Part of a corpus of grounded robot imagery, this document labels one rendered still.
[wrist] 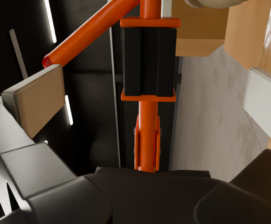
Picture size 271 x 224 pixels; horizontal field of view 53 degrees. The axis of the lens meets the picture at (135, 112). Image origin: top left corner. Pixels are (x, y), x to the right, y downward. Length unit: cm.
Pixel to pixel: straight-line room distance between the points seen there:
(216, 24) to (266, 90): 159
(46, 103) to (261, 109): 13
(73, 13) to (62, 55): 883
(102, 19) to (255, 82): 18
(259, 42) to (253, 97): 20
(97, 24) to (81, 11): 876
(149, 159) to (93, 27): 16
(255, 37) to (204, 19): 136
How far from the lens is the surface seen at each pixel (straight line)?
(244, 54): 43
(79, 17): 915
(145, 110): 30
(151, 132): 31
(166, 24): 27
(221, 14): 178
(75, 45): 32
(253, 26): 41
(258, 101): 18
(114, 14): 31
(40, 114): 16
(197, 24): 174
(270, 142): 133
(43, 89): 17
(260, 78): 18
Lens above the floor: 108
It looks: 3 degrees up
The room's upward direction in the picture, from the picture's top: 88 degrees counter-clockwise
